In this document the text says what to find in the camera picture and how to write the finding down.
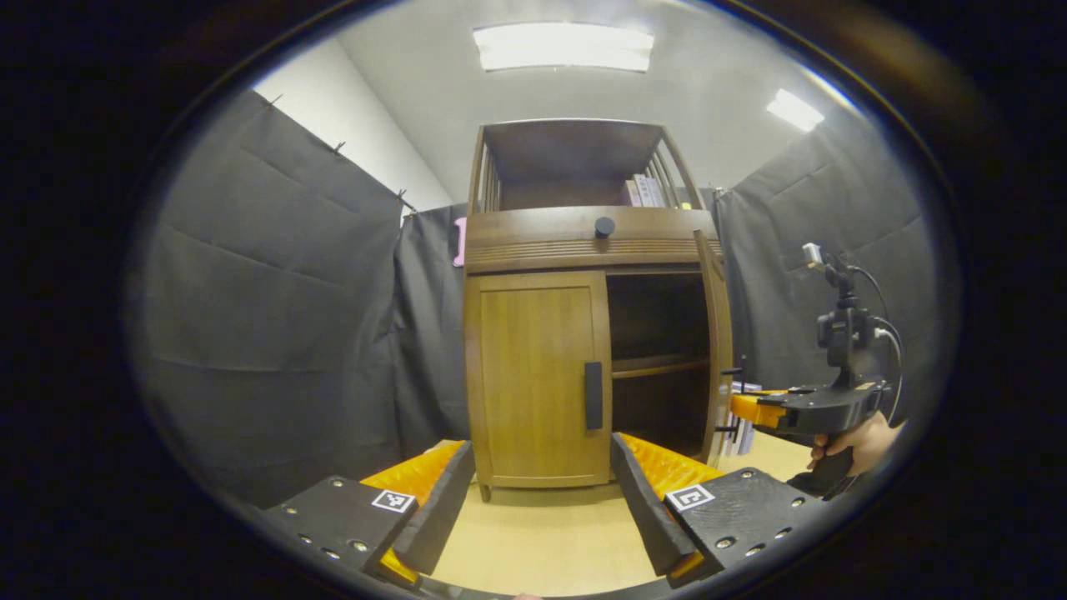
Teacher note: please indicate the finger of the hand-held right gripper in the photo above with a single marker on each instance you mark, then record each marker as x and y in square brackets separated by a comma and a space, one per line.
[754, 410]

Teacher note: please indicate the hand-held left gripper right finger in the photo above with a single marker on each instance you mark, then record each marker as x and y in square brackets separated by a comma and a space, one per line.
[646, 508]

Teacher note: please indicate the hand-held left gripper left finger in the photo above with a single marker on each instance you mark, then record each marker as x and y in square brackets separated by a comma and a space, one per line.
[433, 517]

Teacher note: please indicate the wooden shoe cabinet door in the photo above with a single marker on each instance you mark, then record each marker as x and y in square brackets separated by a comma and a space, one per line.
[533, 375]
[715, 333]

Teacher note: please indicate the wooden double-door shoe cabinet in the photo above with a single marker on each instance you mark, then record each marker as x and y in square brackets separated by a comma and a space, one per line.
[583, 242]

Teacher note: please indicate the wooden cabinet inner shelf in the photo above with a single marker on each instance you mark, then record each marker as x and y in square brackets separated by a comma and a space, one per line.
[658, 367]

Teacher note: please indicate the wooden cabinet drawer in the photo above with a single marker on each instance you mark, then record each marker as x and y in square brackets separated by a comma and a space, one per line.
[533, 237]

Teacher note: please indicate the black round drawer knob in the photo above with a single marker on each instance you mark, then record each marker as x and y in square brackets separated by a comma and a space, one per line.
[604, 227]

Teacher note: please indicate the white-spined book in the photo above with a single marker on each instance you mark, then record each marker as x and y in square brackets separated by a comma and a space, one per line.
[643, 191]
[658, 192]

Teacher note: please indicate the black backdrop cloth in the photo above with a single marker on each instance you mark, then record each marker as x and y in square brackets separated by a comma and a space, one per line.
[267, 300]

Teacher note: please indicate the small ceiling light panel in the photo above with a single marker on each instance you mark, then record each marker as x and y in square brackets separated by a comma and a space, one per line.
[794, 110]

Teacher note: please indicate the large rectangular ceiling light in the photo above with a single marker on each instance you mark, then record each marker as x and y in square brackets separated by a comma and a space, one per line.
[563, 47]

